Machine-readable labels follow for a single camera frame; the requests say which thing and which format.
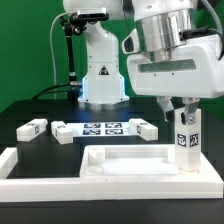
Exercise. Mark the marker tag sheet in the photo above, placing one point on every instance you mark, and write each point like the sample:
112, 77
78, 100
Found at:
99, 129

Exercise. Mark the white U-shaped frame fence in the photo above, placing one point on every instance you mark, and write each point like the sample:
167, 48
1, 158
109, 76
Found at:
95, 188

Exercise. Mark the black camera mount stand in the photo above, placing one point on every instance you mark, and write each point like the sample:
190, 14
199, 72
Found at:
72, 27

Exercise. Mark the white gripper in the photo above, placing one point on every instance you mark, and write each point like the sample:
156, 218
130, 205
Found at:
195, 70

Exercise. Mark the white desk top tray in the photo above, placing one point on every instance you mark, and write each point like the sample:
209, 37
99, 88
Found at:
153, 161

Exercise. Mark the camera on stand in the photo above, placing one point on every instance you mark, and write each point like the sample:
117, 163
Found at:
93, 14

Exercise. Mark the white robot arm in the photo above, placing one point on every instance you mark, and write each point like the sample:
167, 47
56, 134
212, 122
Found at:
167, 55

